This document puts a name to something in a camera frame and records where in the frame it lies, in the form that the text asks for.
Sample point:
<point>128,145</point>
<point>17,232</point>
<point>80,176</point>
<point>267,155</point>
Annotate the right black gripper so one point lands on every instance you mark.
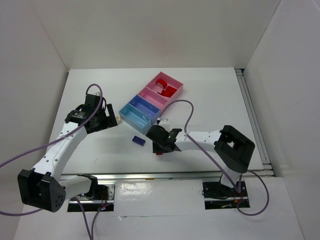
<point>158,144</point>

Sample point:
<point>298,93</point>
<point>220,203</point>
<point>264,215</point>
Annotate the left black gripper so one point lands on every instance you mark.
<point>109,115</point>

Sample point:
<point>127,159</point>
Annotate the red round flower lego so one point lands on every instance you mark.
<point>161,83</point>

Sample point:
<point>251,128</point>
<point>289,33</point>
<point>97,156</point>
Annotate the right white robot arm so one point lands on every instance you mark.
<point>228,148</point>

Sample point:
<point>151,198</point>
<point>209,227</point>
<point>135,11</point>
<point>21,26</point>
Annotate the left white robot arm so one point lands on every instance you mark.
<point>41,186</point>

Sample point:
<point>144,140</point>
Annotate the tan lego brick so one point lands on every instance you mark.
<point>118,120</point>

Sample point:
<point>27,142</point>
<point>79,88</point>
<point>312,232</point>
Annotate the light blue container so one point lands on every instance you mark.
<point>135,118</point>

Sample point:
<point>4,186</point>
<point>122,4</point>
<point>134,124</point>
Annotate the purple lego plate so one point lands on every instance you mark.
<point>139,141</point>

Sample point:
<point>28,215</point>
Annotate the purple blue container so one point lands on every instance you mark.
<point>147,108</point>

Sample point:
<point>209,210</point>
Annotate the large pink container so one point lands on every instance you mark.
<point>170,81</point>

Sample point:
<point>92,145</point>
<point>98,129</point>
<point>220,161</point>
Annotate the small pink container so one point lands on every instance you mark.
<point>152,97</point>

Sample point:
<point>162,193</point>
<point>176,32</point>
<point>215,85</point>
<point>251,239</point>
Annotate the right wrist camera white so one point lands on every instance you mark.
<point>163,122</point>

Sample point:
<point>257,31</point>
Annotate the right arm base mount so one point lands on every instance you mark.
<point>217,196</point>

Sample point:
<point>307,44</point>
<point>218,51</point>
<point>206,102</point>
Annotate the aluminium front rail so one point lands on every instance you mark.
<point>154,176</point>

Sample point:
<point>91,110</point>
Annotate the aluminium rail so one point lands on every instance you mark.
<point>260,143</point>
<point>154,176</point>

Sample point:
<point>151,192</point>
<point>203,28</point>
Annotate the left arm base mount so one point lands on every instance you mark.
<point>103,199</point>

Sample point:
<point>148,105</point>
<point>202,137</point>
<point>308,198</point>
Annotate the aluminium right rail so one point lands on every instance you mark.
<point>260,143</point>

